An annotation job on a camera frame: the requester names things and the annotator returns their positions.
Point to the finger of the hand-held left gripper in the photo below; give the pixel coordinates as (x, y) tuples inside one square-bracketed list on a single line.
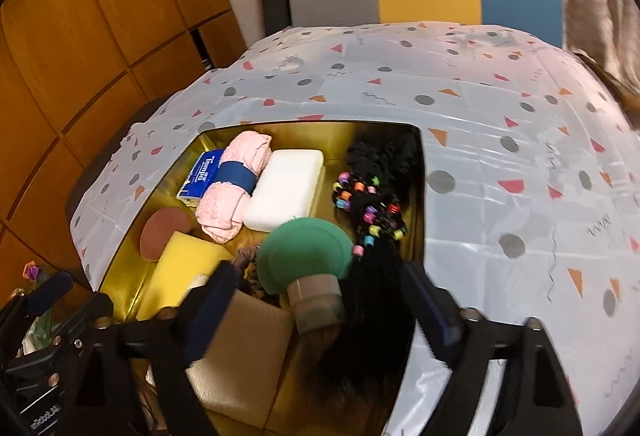
[(87, 308), (47, 292)]

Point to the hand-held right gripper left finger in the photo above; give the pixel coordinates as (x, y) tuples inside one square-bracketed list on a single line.
[(210, 311)]

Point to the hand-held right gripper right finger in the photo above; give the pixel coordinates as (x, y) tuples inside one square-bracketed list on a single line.
[(432, 316)]

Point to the beige cloth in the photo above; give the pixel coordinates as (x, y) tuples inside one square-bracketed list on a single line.
[(245, 346)]

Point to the yellow sponge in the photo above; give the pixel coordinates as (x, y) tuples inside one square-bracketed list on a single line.
[(185, 256)]

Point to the black wig with colourful beads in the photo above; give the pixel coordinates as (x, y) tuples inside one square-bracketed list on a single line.
[(370, 316)]

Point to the brown makeup sponge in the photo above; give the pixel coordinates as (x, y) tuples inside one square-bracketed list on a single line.
[(162, 233)]

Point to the green powder puff jar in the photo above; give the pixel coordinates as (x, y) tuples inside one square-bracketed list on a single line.
[(305, 251)]

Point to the blue tissue pack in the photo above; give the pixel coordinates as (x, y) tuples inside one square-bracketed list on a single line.
[(202, 176)]

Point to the white sponge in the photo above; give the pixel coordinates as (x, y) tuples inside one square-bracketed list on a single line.
[(285, 188)]

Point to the pink towel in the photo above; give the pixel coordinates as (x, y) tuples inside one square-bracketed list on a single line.
[(245, 154)]

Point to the black scrunchie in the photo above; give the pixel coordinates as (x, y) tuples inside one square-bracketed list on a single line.
[(375, 156)]

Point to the gold tin box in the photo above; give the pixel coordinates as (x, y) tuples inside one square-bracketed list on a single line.
[(335, 136)]

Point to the patterned white tablecloth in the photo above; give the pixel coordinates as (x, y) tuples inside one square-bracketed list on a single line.
[(475, 141)]

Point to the wooden wardrobe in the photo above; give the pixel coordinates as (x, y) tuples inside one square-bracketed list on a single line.
[(100, 16)]

